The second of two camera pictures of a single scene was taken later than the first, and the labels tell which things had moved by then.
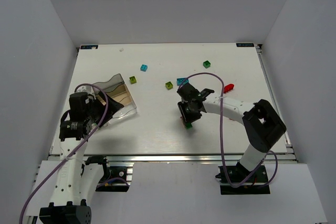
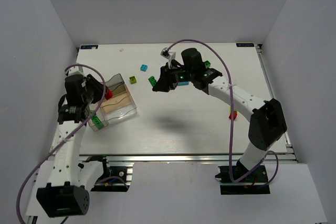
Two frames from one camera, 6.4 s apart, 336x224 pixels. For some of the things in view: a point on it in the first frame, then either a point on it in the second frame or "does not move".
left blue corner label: x=88 y=46 does not move
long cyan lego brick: x=180 y=81 does not move
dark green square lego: x=206 y=64 does not move
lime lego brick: x=133 y=80 does not move
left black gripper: x=104 y=108 to x=97 y=87
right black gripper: x=189 y=111 to x=169 y=77
